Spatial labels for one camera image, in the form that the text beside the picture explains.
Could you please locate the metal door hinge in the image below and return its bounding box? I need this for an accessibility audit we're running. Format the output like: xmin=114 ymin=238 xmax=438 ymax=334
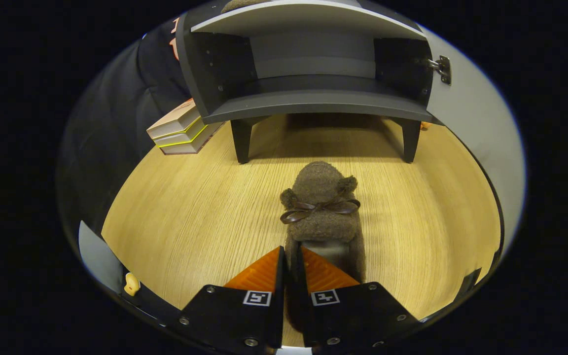
xmin=426 ymin=55 xmax=452 ymax=85

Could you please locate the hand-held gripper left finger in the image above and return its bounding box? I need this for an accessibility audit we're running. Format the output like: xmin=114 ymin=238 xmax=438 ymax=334
xmin=178 ymin=246 xmax=285 ymax=355

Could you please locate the yellow edged book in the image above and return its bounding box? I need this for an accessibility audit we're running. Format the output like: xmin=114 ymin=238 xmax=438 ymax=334
xmin=153 ymin=117 xmax=209 ymax=148

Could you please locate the dark grey shoe cabinet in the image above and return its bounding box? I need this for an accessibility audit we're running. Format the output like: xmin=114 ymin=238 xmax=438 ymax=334
xmin=176 ymin=0 xmax=442 ymax=164

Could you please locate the beige orange cover book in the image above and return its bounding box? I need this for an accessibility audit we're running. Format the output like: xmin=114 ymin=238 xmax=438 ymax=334
xmin=146 ymin=99 xmax=201 ymax=140

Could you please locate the grey cover book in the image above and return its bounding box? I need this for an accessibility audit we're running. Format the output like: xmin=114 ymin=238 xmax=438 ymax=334
xmin=160 ymin=122 xmax=225 ymax=155

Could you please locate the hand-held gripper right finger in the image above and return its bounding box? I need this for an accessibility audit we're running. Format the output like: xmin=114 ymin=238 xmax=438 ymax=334
xmin=300 ymin=246 xmax=420 ymax=352

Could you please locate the black backdrop cloth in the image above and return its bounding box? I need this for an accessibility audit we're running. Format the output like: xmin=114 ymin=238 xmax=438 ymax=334
xmin=57 ymin=17 xmax=191 ymax=237

